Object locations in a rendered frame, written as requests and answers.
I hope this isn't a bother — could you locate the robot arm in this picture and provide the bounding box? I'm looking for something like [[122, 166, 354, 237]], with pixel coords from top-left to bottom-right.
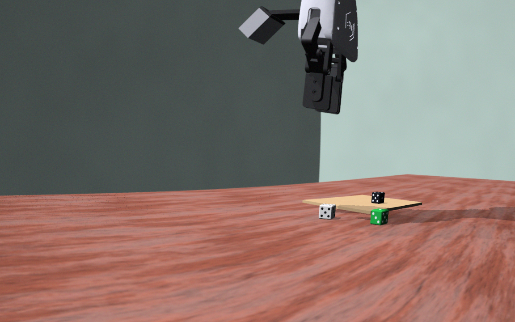
[[239, 6, 300, 45]]

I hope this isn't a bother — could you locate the tan square mat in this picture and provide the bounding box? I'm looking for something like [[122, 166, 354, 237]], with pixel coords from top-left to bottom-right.
[[302, 195, 422, 214]]

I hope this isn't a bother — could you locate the green die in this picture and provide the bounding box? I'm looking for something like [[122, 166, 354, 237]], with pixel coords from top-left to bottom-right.
[[370, 208, 389, 225]]

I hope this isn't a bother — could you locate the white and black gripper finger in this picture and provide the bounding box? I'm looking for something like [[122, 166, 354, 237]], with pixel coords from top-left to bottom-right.
[[301, 9, 333, 110], [315, 52, 347, 114]]

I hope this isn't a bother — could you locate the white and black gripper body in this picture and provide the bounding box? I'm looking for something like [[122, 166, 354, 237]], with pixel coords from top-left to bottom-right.
[[298, 0, 358, 62]]

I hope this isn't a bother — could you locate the white die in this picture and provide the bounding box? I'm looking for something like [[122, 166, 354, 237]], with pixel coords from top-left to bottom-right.
[[319, 204, 336, 220]]

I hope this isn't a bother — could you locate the black die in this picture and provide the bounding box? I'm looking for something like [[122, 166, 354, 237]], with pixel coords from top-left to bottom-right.
[[371, 192, 385, 204]]

